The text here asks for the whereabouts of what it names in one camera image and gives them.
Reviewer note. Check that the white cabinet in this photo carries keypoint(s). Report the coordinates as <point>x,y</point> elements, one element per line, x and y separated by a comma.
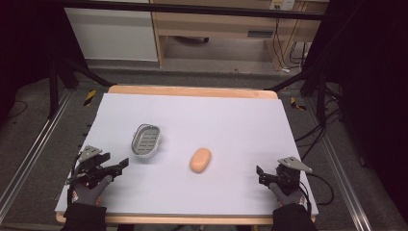
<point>112,33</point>

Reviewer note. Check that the wooden table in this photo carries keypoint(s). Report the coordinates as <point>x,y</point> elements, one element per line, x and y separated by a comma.
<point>192,91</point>

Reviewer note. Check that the metal floor rail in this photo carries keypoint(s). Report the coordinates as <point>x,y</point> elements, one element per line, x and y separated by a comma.
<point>340,173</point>
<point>35,141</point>

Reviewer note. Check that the black curtain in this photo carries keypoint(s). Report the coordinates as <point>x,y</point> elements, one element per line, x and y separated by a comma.
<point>375,80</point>
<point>25,48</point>

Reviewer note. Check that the person's right hand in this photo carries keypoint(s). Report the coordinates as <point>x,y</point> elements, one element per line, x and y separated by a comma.
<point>287,197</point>

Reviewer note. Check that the black horizontal frame bar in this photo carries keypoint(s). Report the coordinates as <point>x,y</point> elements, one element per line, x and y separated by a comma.
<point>192,8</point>

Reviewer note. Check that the white table cover board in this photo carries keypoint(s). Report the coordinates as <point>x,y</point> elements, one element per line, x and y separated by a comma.
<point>205,122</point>

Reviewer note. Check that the white power strip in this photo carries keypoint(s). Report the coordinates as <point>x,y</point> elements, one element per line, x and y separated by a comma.
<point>282,4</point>

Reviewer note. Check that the black frame stand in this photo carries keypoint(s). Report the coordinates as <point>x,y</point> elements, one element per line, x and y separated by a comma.
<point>320,93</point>
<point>54,86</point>

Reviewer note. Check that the wooden desk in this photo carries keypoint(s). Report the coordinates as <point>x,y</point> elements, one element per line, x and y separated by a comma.
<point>218,24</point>

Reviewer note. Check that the person's left hand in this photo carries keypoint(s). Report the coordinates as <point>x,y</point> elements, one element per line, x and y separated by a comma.
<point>88,192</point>

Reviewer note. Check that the yellow black floor tape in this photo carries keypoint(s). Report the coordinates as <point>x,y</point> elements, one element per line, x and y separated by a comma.
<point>297,104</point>
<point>90,97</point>

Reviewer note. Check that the grey soap dish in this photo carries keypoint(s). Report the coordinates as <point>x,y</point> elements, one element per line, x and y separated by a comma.
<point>146,140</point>

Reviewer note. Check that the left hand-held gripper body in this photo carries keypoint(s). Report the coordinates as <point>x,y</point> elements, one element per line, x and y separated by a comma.
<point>91,162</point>

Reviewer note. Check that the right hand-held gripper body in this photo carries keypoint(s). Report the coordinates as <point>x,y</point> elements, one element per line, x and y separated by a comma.
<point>290,173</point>

